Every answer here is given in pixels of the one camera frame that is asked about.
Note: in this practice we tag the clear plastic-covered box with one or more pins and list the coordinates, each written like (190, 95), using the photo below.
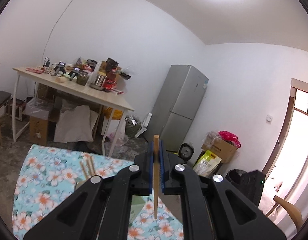
(39, 107)

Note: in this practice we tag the red power strip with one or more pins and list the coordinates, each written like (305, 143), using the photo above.
(35, 70)

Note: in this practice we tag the glass jar of greens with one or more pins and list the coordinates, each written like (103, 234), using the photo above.
(82, 78)

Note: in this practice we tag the yellow-green rice bag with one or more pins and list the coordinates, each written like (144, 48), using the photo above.
(206, 162)

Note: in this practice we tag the black rice cooker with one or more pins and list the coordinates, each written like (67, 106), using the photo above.
(186, 151)

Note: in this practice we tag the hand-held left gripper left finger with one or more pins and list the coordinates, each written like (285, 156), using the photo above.
(151, 170)

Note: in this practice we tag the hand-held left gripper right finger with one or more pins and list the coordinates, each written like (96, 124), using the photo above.
(162, 180)

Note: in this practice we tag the black bin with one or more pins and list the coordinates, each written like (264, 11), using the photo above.
(243, 185)

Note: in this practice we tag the wooden-top white-legged table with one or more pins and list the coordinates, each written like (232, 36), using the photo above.
(76, 92)

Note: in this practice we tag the floral blue blanket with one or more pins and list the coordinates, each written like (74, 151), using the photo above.
(44, 170)

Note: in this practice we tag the black device with screen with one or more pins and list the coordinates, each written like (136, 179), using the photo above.
(60, 67)
(74, 73)

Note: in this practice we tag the white flat heater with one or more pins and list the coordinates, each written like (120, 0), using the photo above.
(145, 122)

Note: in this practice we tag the red plastic bag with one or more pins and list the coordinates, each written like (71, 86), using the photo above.
(227, 136)

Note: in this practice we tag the brown cardboard box under table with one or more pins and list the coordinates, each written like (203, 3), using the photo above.
(45, 91)

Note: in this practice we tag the white wall switch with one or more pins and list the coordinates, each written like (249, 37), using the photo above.
(269, 118)

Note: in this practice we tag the wooden chair with dark seat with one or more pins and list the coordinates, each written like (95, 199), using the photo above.
(1, 97)

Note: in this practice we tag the large beige pillow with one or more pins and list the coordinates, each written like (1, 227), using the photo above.
(74, 125)

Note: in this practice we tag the yellow plastic bag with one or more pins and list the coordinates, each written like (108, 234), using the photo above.
(114, 113)

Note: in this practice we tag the wooden door frame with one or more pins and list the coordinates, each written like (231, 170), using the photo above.
(290, 105)

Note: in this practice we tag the green bag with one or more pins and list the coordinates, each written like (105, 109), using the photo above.
(131, 130)

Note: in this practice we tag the light wooden chair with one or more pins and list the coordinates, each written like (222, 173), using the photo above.
(291, 207)

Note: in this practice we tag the pale plastic bag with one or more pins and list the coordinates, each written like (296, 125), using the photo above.
(119, 138)

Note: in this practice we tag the wooden chopstick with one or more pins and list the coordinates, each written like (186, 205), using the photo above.
(91, 166)
(156, 150)
(83, 170)

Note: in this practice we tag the dark gift box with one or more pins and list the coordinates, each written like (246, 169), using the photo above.
(112, 63)

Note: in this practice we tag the open cardboard box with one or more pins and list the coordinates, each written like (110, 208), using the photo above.
(223, 151)

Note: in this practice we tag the grey refrigerator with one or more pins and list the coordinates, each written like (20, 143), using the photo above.
(179, 92)

